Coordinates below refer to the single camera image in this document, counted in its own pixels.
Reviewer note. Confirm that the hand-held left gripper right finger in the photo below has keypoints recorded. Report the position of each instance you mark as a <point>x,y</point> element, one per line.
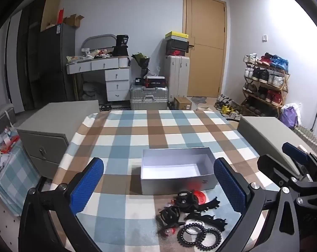
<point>230,189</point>

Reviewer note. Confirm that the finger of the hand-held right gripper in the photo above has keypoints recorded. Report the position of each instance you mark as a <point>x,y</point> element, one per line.
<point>296,151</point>
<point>270,168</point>

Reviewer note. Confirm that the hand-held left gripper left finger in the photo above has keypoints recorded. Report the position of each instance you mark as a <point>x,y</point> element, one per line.
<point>87,186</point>

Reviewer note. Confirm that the black wavy headband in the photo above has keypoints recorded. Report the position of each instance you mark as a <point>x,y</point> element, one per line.
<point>208,219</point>
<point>209,204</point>

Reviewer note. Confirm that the red round badge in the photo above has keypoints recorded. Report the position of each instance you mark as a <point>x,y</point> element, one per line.
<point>200,197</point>

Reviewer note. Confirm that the black round hair clip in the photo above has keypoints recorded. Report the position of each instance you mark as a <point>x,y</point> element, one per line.
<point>184,201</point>

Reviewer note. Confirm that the silver box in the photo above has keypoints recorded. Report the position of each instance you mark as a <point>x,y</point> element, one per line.
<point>174,178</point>

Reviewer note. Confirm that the black claw hair clip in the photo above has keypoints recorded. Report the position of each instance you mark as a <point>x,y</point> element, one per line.
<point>170,214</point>

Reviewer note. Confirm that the small red hair clip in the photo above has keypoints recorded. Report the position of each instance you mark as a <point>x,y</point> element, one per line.
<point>170,231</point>

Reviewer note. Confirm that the white ribbed rack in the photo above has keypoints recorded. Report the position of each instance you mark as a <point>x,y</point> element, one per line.
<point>309,137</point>

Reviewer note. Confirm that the grey cabinet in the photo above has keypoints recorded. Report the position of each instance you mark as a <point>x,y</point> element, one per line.
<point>56,120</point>
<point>266,134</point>

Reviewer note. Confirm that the purple bag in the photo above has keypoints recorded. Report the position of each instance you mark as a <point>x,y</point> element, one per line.
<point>288,116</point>

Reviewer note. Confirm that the wooden shoe rack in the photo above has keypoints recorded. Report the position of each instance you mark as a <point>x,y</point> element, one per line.
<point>285,84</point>

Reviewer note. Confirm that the small checked cloth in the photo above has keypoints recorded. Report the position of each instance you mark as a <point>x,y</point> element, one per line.
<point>14,178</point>

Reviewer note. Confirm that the pile of shoes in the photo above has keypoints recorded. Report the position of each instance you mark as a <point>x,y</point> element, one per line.
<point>226,106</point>

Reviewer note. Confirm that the row of shoes on rack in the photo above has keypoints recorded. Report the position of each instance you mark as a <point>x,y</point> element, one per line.
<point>266,76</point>

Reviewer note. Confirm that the checked tablecloth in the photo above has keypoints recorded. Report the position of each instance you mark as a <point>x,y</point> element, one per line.
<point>148,126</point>

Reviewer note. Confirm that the pile of colourful small items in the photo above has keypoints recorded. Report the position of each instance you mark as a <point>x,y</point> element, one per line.
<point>4,144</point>

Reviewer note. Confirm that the small grey floor mat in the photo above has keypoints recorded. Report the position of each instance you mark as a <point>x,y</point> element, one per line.
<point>199,100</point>

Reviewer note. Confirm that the brown cardboard box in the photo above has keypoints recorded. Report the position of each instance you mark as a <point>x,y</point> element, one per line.
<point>182,103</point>

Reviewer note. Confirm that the silver suitcase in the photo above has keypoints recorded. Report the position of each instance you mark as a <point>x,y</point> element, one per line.
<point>148,97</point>

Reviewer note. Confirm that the white desk with drawers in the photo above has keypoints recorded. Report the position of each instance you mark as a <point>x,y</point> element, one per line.
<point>116,76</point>

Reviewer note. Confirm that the small black box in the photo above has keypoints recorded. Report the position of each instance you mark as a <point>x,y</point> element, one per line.
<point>139,81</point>

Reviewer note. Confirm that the white upright suitcase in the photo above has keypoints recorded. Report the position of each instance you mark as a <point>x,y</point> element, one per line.
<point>175,78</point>

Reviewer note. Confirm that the red and black carton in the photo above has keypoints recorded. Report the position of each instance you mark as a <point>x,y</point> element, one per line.
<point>155,82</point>

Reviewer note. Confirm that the pile of small desk items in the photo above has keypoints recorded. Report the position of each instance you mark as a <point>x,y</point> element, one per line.
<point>90,55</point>

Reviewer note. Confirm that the dark grey fridge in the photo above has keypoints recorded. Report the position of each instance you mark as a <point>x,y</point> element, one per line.
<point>57,57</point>

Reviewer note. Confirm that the dark wrapped bouquet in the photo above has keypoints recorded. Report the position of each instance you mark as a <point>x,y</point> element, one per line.
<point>141,59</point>

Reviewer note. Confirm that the dark wardrobe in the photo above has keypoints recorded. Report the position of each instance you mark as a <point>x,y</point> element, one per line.
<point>32,57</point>

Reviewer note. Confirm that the black bag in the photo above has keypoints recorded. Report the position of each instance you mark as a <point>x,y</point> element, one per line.
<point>120,46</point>

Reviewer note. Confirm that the wooden door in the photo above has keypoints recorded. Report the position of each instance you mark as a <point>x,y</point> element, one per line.
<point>205,18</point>

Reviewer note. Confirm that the yellow shoebox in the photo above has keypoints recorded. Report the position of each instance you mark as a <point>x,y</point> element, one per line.
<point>176,35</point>

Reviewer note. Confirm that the open cardboard box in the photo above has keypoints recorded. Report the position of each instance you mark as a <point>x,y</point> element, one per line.
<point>73,21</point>

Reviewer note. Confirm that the small red box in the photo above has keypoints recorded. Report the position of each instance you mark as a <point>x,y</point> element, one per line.
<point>61,17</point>

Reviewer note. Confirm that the flat cardboard sheet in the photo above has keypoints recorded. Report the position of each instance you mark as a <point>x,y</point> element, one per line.
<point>50,10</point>

